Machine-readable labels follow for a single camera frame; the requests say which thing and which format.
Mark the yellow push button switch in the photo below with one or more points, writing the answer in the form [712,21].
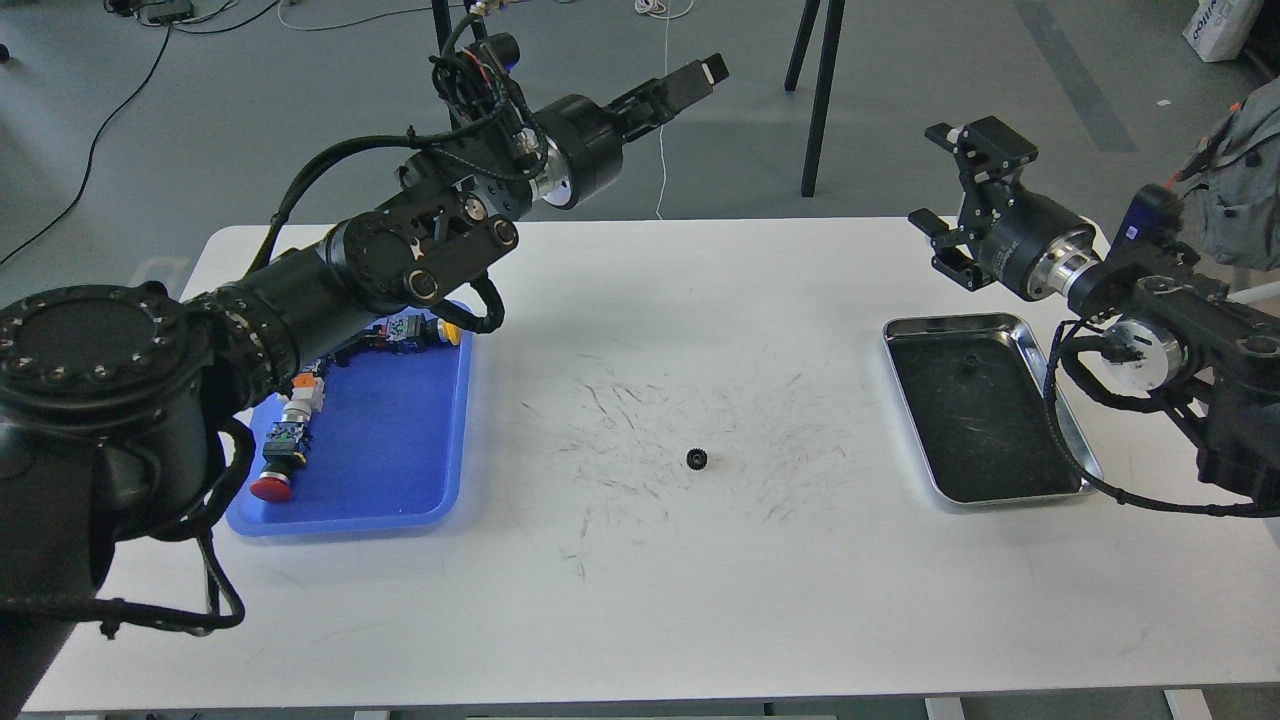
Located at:
[414,333]

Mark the silver metal tray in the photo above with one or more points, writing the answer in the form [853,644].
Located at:
[984,437]

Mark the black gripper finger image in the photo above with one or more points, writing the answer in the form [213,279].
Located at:
[677,91]
[989,157]
[948,259]
[636,121]

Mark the red push button switch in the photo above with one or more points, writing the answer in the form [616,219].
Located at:
[285,451]

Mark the grey backpack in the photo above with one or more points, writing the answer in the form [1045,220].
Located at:
[1234,172]

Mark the black stand leg left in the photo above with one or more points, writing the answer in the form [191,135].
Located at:
[448,30]

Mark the blue plastic tray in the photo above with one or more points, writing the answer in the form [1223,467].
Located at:
[385,450]

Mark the black stand leg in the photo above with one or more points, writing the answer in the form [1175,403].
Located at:
[448,30]
[827,61]

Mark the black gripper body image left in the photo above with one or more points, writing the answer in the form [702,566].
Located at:
[585,152]

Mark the white cardboard box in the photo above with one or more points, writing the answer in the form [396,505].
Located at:
[1217,30]

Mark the black stand leg right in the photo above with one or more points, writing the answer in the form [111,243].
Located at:
[827,61]

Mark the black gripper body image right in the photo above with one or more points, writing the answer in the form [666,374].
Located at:
[1037,247]

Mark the black robot arm image left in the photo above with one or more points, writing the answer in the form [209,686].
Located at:
[122,446]

